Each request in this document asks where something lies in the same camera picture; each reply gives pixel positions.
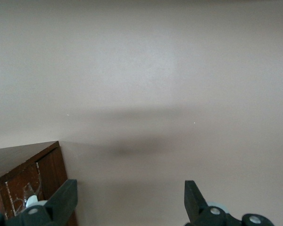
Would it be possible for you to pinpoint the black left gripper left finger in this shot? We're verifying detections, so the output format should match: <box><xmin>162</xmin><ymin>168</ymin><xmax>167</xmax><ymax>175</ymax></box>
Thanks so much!
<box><xmin>0</xmin><ymin>179</ymin><xmax>78</xmax><ymax>226</ymax></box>

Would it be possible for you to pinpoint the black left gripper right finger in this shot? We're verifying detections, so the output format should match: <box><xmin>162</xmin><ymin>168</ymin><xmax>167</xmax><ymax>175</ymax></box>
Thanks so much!
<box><xmin>184</xmin><ymin>180</ymin><xmax>273</xmax><ymax>226</ymax></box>

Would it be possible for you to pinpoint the white drawer handle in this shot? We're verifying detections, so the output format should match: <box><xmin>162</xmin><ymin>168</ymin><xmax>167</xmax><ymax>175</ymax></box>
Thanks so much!
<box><xmin>26</xmin><ymin>194</ymin><xmax>40</xmax><ymax>209</ymax></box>

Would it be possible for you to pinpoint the dark brown wooden drawer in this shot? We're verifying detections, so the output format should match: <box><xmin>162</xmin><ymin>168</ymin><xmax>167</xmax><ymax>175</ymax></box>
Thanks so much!
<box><xmin>0</xmin><ymin>145</ymin><xmax>78</xmax><ymax>226</ymax></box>

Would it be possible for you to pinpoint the dark brown wooden cabinet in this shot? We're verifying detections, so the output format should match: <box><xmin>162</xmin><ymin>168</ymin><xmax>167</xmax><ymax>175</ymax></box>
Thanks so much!
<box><xmin>0</xmin><ymin>140</ymin><xmax>78</xmax><ymax>226</ymax></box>

